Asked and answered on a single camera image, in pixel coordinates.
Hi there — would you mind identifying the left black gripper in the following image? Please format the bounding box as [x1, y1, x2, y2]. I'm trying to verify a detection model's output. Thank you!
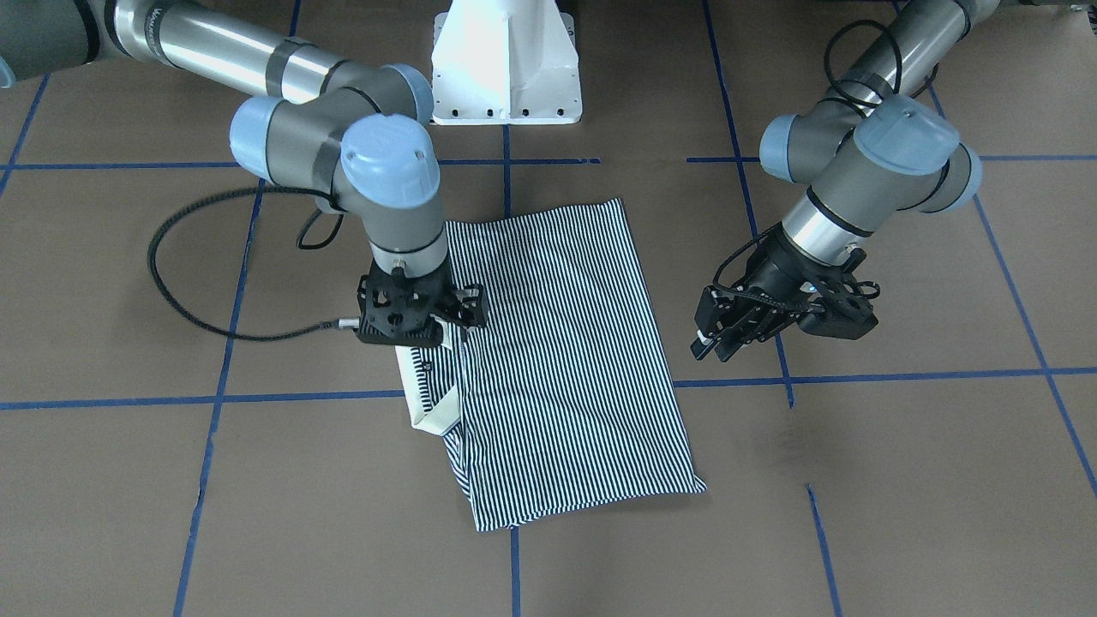
[690, 227, 824, 361]

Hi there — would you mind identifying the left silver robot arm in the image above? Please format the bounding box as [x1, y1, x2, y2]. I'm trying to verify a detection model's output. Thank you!
[691, 1, 999, 361]

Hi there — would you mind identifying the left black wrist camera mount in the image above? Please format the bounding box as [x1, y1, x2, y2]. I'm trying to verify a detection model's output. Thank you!
[798, 249, 881, 340]

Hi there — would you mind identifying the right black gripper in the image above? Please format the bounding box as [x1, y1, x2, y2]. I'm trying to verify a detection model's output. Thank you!
[436, 284, 487, 329]

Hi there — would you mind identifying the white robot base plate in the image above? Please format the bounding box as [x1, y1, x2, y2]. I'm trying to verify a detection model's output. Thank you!
[430, 1, 584, 125]

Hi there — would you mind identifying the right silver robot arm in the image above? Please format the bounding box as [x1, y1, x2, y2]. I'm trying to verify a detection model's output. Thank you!
[1, 1, 486, 346]

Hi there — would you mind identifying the blue white striped polo shirt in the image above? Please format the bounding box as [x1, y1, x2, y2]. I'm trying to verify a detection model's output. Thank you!
[397, 199, 706, 532]

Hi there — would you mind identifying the black braided cable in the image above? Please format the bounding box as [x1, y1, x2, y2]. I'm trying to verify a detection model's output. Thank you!
[147, 187, 361, 343]
[823, 19, 939, 112]

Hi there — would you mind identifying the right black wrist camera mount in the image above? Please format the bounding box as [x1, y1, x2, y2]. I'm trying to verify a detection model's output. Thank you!
[354, 261, 459, 348]

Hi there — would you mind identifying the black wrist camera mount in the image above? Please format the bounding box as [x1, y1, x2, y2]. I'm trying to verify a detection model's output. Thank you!
[354, 261, 459, 348]
[798, 249, 881, 340]

